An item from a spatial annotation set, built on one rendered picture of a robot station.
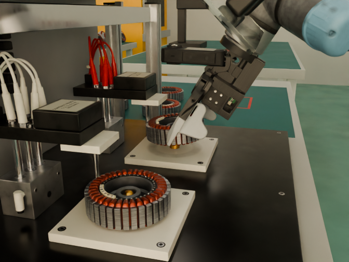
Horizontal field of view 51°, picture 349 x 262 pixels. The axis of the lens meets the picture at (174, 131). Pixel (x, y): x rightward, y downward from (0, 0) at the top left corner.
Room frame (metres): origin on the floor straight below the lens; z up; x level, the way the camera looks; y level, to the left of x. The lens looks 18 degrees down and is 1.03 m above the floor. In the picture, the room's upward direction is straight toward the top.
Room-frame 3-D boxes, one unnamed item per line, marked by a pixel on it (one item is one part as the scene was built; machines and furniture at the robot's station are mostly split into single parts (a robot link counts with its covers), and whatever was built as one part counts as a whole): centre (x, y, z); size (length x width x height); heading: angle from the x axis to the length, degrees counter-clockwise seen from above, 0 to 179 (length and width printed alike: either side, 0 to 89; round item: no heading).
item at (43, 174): (0.46, 0.20, 0.80); 0.08 x 0.05 x 0.06; 165
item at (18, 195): (0.42, 0.20, 0.80); 0.01 x 0.01 x 0.03; 75
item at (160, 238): (0.43, 0.06, 0.78); 0.15 x 0.15 x 0.01; 75
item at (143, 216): (0.43, 0.06, 0.80); 0.11 x 0.11 x 0.04
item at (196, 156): (0.66, 0.00, 0.78); 0.15 x 0.15 x 0.01; 75
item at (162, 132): (0.66, 0.00, 0.82); 0.11 x 0.11 x 0.04
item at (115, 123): (0.70, 0.14, 0.80); 0.08 x 0.05 x 0.06; 165
